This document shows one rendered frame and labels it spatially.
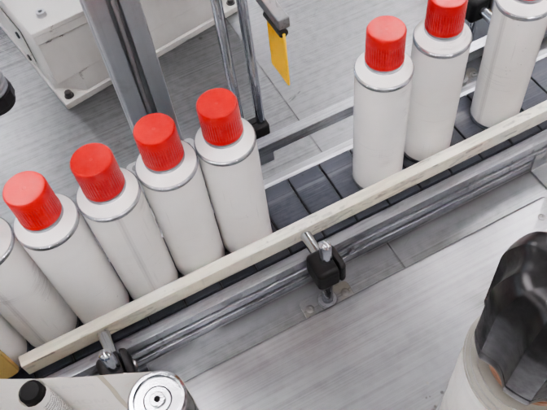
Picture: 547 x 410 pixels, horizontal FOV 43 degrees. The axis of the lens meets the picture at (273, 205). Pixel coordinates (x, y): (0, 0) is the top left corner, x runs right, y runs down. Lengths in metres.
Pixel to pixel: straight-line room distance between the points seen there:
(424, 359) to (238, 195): 0.22
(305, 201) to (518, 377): 0.39
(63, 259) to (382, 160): 0.31
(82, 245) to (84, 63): 0.38
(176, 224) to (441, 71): 0.27
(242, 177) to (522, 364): 0.30
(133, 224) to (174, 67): 0.41
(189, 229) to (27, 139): 0.37
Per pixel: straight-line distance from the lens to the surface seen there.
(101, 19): 0.62
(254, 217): 0.63
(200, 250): 0.64
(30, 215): 0.54
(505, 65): 0.72
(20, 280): 0.59
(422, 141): 0.72
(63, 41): 0.88
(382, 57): 0.59
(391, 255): 0.75
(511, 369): 0.39
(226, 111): 0.53
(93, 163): 0.53
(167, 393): 0.45
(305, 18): 0.98
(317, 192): 0.73
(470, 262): 0.70
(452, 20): 0.62
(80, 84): 0.93
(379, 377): 0.64
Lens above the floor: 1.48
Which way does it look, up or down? 56 degrees down
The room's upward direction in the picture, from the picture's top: 9 degrees counter-clockwise
